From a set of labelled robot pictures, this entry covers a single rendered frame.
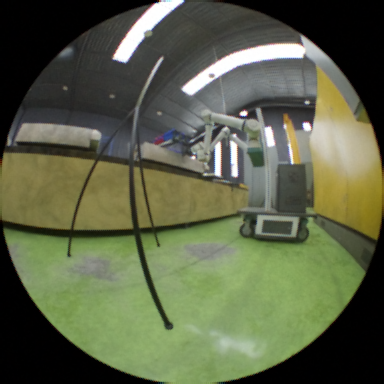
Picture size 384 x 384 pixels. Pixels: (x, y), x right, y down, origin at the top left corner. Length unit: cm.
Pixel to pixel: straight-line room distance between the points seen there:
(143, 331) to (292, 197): 146
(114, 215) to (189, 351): 109
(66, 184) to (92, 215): 37
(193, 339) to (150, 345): 13
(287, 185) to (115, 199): 170
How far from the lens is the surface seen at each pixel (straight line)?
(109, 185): 114
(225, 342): 48
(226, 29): 950
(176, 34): 951
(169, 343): 47
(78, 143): 123
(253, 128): 132
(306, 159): 875
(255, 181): 722
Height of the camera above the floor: 45
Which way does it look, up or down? 2 degrees up
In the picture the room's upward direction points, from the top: 3 degrees clockwise
